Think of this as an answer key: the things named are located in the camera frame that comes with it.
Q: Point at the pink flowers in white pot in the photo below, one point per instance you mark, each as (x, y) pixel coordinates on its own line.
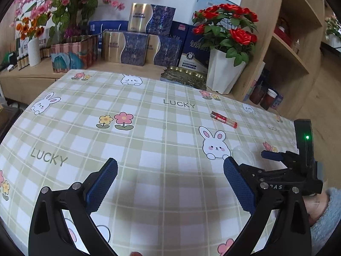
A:
(334, 29)

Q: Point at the red lighter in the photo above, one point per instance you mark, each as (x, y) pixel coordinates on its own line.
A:
(223, 119)

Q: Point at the red teapot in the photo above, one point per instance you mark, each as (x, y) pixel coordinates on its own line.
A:
(283, 32)

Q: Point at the checked rabbit print tablecloth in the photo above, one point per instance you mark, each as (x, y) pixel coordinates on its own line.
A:
(159, 138)

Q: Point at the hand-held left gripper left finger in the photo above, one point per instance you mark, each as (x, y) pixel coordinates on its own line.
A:
(102, 186)

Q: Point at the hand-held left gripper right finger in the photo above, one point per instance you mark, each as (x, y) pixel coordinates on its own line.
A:
(237, 185)

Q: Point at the small purple flowers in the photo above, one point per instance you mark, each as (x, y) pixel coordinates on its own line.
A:
(70, 32)

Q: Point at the corrugated painted planter box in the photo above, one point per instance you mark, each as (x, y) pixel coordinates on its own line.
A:
(69, 58)

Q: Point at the small blue box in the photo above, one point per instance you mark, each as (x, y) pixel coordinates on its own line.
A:
(278, 101)

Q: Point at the white green printed box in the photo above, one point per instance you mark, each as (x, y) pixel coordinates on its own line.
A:
(44, 40)

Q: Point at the dark blue box red logo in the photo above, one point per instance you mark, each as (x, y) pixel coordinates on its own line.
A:
(179, 32)

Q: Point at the flat blue box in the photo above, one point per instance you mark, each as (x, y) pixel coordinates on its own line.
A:
(106, 28)

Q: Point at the row of small amber bottles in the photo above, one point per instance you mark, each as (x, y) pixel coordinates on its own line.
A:
(22, 62)

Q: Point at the pink artificial flower plant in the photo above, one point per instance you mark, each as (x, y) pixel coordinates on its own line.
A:
(69, 2)

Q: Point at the small glass bottle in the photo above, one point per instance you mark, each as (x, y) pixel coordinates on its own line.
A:
(295, 47)

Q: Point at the person's right hand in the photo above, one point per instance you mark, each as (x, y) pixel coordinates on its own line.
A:
(314, 208)

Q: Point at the blue white emblem box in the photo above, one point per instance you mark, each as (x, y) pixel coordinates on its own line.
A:
(191, 56)

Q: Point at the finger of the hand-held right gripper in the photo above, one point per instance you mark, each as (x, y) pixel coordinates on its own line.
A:
(277, 174)
(269, 155)

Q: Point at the gold tray of vials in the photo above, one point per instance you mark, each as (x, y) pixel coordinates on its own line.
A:
(183, 77)

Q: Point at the wooden shelf unit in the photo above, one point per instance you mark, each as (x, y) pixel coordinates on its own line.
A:
(261, 18)

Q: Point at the clear plastic lid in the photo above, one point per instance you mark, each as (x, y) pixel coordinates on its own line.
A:
(243, 155)

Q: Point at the white angular flower pot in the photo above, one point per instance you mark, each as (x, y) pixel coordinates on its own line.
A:
(223, 72)

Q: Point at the brown glass jar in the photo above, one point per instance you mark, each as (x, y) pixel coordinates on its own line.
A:
(257, 94)

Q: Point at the red artificial roses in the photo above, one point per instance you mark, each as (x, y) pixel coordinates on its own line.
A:
(226, 24)

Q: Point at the red brown jar white lid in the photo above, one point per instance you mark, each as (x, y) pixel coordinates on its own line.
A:
(267, 100)

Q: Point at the black furniture piece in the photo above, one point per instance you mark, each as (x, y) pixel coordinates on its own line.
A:
(8, 117)

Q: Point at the orange artificial flowers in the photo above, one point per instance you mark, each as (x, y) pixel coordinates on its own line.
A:
(26, 29)

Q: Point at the black wall shelf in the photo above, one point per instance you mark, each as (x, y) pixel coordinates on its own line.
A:
(333, 45)

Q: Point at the white ribbed vase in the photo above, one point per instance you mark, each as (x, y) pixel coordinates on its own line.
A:
(34, 53)

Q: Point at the gold blue gift box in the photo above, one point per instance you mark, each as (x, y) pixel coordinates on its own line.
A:
(133, 48)
(167, 50)
(159, 18)

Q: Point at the person's right forearm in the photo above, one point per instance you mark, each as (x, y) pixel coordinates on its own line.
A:
(326, 234)

